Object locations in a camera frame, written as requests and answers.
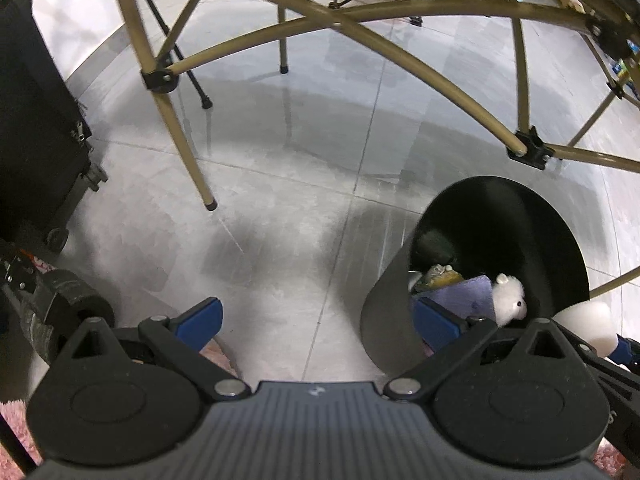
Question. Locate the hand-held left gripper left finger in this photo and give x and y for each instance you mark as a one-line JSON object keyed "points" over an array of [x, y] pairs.
{"points": [[202, 321]]}

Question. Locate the black tripod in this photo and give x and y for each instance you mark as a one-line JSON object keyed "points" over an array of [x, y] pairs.
{"points": [[205, 102]]}

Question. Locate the purple pink cloth toy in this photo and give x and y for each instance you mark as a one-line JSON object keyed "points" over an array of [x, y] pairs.
{"points": [[465, 297]]}

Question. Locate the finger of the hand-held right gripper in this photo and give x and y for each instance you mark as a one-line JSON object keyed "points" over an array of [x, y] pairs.
{"points": [[615, 377], [625, 352]]}

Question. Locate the cream foam ball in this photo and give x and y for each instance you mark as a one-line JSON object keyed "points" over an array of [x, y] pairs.
{"points": [[585, 325]]}

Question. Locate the black suitcase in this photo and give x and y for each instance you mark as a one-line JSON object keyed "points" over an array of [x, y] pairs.
{"points": [[30, 135]]}

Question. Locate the white and yellow alpaca plush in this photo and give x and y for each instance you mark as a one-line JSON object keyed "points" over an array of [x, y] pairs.
{"points": [[507, 300]]}

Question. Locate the black round bin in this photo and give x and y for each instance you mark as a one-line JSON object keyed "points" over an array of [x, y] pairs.
{"points": [[500, 220]]}

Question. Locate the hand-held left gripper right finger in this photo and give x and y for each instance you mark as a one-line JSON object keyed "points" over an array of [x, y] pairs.
{"points": [[434, 324]]}

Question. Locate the tan folding slat table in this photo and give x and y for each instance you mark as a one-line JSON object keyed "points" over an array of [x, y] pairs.
{"points": [[186, 150]]}

